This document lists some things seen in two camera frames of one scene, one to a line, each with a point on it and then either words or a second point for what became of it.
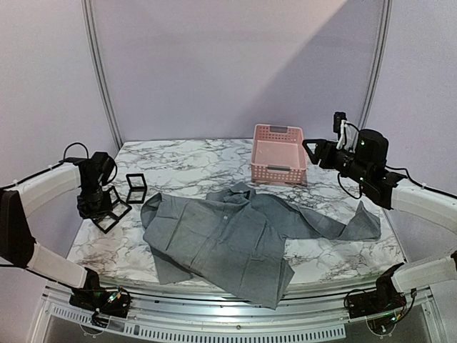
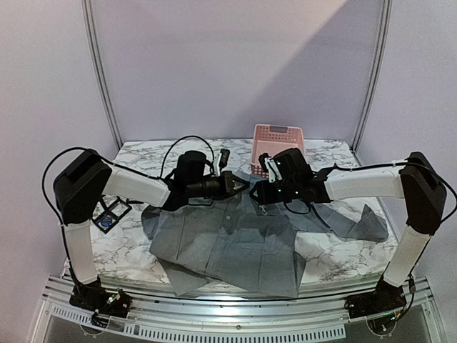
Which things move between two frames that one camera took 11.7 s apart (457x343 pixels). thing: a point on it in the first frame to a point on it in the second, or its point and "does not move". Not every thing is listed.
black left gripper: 84,212 to 228,179
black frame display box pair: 107,221 does not move
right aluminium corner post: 372,96 does not move
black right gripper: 329,154 to 266,193
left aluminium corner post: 104,92 does not move
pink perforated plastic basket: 278,153 does not move
